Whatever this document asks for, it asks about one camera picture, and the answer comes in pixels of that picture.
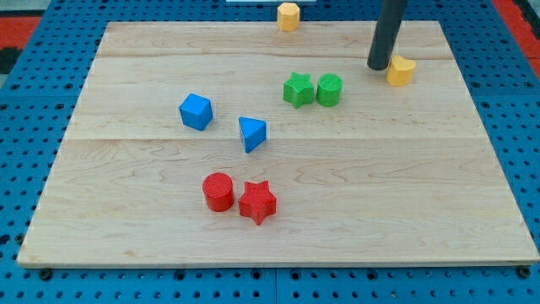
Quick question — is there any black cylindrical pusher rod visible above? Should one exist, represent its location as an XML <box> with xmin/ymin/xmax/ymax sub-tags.
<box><xmin>367</xmin><ymin>0</ymin><xmax>408</xmax><ymax>71</ymax></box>

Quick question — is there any blue cube block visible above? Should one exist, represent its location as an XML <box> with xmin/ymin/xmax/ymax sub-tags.
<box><xmin>179</xmin><ymin>93</ymin><xmax>213</xmax><ymax>131</ymax></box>

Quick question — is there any red star block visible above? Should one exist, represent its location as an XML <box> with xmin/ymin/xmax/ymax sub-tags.
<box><xmin>238</xmin><ymin>181</ymin><xmax>277</xmax><ymax>225</ymax></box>

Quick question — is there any green cylinder block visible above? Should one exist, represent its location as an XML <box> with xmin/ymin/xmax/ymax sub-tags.
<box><xmin>316</xmin><ymin>73</ymin><xmax>343</xmax><ymax>107</ymax></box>

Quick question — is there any yellow octagon block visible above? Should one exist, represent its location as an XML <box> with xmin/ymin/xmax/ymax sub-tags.
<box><xmin>277</xmin><ymin>3</ymin><xmax>300</xmax><ymax>31</ymax></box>

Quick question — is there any yellow heart block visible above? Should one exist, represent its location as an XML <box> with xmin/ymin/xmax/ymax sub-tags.
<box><xmin>386</xmin><ymin>55</ymin><xmax>417</xmax><ymax>87</ymax></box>

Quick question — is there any blue triangle block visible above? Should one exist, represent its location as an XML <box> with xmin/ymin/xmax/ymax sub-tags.
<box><xmin>239</xmin><ymin>117</ymin><xmax>267</xmax><ymax>154</ymax></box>

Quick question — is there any red cylinder block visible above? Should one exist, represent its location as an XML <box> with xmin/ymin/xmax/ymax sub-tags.
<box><xmin>202</xmin><ymin>172</ymin><xmax>234</xmax><ymax>212</ymax></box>

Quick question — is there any green star block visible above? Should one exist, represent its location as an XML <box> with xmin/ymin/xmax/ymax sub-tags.
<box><xmin>283</xmin><ymin>72</ymin><xmax>315</xmax><ymax>108</ymax></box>

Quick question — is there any light wooden board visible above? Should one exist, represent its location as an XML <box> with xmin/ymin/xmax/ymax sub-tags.
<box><xmin>18</xmin><ymin>21</ymin><xmax>539</xmax><ymax>269</ymax></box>

